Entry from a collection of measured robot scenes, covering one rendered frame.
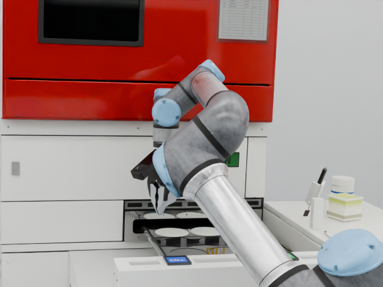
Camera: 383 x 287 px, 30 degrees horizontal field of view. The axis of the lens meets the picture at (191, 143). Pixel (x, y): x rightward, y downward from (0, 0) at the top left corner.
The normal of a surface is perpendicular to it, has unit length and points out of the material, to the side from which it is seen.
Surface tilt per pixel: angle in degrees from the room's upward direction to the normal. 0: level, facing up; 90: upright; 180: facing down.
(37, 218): 90
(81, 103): 90
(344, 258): 37
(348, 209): 90
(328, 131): 90
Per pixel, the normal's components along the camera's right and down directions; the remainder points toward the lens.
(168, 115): 0.02, 0.14
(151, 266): 0.04, -0.99
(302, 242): -0.97, 0.00
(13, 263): 0.24, 0.14
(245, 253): -0.68, 0.03
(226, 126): 0.30, -0.19
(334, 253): -0.51, -0.77
